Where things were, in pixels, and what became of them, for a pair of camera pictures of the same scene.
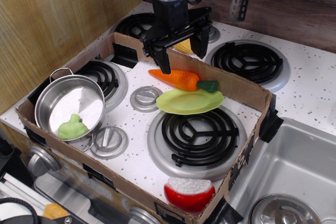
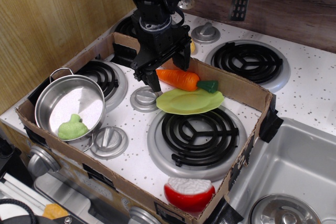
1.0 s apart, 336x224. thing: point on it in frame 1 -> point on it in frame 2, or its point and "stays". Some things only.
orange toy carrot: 186,81 stays
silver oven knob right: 139,215 stays
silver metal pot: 66,95 stays
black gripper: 172,20 -> 157,41
